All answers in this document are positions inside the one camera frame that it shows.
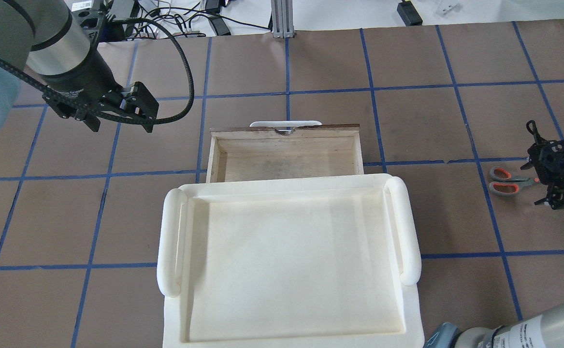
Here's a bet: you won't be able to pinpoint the white plastic tray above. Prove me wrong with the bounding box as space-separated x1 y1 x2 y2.
157 174 424 348

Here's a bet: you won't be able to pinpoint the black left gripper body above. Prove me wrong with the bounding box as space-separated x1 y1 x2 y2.
43 81 127 132

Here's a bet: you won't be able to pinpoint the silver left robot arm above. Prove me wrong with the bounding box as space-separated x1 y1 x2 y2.
0 0 159 132

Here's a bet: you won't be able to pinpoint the black power adapter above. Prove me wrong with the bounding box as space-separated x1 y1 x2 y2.
396 0 423 27

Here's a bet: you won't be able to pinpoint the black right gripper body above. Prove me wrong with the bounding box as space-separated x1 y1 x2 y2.
527 140 564 187

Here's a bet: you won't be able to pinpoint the aluminium frame post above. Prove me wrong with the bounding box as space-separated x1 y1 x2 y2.
271 0 296 38

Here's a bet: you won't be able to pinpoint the wooden drawer with white handle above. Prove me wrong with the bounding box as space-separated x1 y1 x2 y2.
206 120 364 183

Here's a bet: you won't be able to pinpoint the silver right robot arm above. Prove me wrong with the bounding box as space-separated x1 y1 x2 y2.
424 120 564 348

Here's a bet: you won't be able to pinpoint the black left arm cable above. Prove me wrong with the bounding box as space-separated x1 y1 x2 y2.
0 17 195 126

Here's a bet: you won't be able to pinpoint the grey orange scissors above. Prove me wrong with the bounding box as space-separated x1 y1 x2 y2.
488 167 540 197

